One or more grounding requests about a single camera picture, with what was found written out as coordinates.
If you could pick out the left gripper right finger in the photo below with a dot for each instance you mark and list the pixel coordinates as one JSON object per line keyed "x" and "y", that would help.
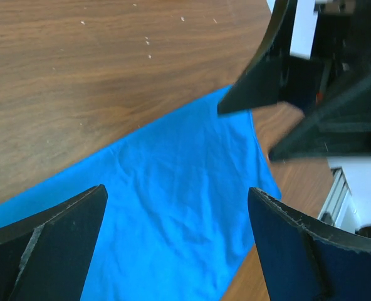
{"x": 303, "y": 258}

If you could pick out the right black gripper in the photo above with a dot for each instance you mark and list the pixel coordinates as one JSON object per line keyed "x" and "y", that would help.
{"x": 332, "y": 88}

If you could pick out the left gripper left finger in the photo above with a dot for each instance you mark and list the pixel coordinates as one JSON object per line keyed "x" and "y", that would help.
{"x": 46, "y": 256}

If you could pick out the blue cloth napkin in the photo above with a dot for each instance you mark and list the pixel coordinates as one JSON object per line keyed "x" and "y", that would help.
{"x": 176, "y": 225}

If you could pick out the aluminium frame rail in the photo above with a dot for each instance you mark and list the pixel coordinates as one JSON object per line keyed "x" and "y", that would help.
{"x": 332, "y": 206}

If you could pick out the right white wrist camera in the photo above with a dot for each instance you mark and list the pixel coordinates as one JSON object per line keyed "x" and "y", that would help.
{"x": 304, "y": 28}

